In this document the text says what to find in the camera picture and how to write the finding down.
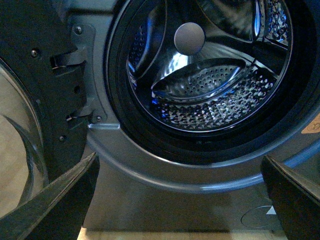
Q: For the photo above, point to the grey front-load washing machine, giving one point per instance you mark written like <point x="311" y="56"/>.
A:
<point x="186" y="98"/>

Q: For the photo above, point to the orange warning sticker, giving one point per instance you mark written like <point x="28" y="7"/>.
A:
<point x="313" y="127"/>

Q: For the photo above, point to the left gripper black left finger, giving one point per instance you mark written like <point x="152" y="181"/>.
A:
<point x="58" y="211"/>

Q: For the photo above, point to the washing machine glass door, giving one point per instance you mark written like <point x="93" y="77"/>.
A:
<point x="42" y="94"/>

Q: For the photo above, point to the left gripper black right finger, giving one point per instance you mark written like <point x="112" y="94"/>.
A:
<point x="296" y="200"/>

